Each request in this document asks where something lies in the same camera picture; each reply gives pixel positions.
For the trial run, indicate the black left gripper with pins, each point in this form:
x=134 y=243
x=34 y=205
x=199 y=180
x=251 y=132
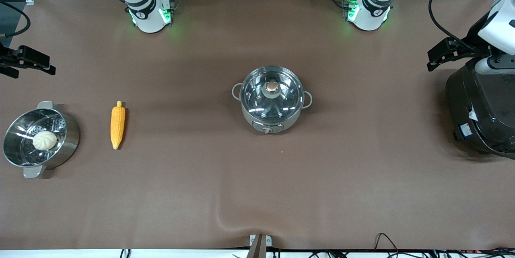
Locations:
x=474 y=40

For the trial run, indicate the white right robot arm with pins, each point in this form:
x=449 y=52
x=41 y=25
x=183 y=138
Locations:
x=149 y=14

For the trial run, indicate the glass lid with knob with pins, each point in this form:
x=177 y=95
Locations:
x=257 y=99

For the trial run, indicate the stainless steel steamer pot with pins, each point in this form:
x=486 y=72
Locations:
x=24 y=149

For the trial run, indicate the grey electric cooking pot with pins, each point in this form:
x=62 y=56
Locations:
x=267 y=128

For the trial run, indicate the white steamed bun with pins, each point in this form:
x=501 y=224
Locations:
x=44 y=140

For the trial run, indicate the grey metal clamp bracket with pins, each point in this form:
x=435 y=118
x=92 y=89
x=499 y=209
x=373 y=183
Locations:
x=259 y=246

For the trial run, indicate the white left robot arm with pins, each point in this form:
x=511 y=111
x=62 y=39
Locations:
x=368 y=12

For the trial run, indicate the brown table mat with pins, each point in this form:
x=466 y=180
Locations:
x=201 y=189

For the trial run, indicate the black rice cooker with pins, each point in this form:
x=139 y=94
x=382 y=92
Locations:
x=483 y=109

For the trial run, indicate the yellow corn cob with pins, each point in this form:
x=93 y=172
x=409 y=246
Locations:
x=117 y=125

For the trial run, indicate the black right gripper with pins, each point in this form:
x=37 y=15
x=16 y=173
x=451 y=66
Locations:
x=7 y=60

